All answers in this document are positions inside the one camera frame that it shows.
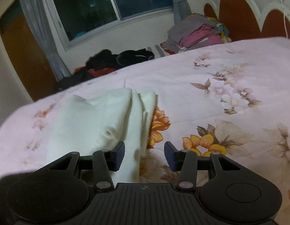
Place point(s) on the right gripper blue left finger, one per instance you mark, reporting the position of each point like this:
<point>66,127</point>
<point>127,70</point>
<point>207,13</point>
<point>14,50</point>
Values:
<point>109,160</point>

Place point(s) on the window with white frame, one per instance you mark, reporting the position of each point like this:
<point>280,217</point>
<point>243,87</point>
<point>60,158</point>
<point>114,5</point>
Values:
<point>77,20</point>

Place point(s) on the pink floral bed sheet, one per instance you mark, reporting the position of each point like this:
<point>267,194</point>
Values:
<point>239,93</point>

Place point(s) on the left grey curtain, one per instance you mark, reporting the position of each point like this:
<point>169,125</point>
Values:
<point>35,14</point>

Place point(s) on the pile of black clothes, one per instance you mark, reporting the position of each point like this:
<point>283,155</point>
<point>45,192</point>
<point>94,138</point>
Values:
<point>103,63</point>

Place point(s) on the cream knit sweater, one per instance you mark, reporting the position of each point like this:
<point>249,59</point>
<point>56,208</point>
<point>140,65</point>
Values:
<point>89,125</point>

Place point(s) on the striped pillow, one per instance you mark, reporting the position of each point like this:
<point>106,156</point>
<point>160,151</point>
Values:
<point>158,51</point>

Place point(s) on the brown wooden door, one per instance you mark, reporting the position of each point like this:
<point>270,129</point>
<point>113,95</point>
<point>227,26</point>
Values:
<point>25,54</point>

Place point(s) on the stack of folded clothes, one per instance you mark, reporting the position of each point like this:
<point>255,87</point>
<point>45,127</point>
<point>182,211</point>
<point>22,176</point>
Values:
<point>196,31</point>

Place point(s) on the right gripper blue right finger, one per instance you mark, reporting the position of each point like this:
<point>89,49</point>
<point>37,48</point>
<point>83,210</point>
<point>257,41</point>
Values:
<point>176,159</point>

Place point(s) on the red and white headboard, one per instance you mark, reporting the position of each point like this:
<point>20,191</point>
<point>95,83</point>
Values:
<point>244,20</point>

